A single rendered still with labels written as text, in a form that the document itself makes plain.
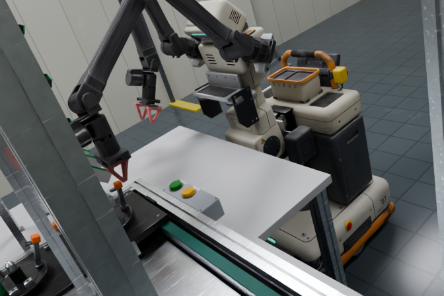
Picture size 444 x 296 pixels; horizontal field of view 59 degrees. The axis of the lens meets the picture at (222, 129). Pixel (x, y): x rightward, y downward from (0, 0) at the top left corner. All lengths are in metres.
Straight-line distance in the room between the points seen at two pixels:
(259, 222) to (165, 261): 0.28
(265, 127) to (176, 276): 0.88
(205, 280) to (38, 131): 0.76
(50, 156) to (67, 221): 0.04
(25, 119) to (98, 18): 4.30
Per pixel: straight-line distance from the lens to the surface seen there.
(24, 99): 0.23
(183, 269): 1.01
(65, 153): 0.23
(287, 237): 1.94
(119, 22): 1.14
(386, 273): 2.11
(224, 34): 1.34
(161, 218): 1.10
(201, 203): 1.11
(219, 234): 0.98
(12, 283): 1.16
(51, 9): 4.39
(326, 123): 1.76
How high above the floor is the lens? 1.57
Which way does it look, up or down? 24 degrees down
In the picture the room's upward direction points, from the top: 18 degrees counter-clockwise
